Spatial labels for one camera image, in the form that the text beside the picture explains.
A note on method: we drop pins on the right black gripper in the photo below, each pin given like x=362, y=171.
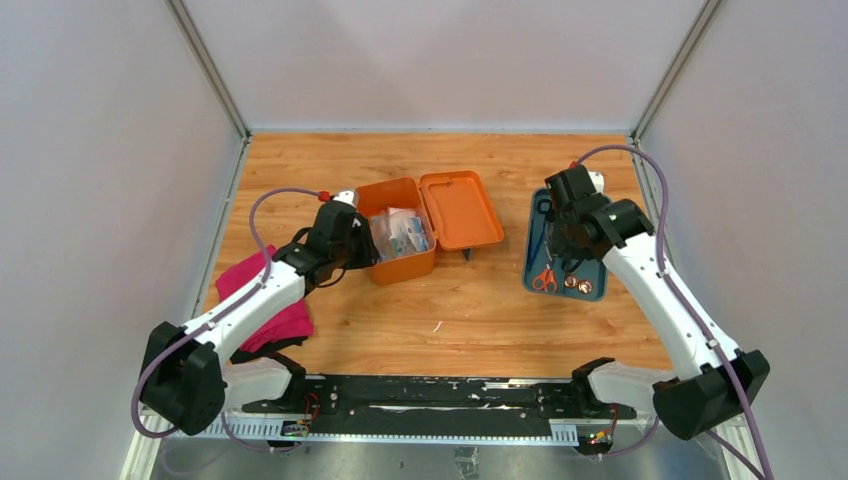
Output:
x=561, y=249

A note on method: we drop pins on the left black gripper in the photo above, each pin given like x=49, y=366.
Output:
x=368, y=256

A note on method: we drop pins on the small clear bag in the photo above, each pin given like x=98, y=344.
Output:
x=382, y=236

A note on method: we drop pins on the black bandage scissors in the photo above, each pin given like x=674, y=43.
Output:
x=543, y=207

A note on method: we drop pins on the small brown round tin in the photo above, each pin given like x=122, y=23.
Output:
x=584, y=287

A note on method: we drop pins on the teal plastic tray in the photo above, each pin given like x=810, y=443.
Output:
x=590, y=270

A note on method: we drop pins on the small orange scissors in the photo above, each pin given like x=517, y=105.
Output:
x=546, y=280

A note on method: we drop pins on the clear bag blue items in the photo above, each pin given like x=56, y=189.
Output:
x=407, y=234

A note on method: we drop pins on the orange medicine box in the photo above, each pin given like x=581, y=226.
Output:
x=456, y=213

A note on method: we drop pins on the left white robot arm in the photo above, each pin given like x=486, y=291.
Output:
x=187, y=377

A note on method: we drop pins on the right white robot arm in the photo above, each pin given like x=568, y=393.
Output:
x=712, y=379

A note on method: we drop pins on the pink folded cloth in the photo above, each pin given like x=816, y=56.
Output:
x=291, y=326

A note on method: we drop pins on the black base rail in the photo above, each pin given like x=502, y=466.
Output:
x=428, y=410

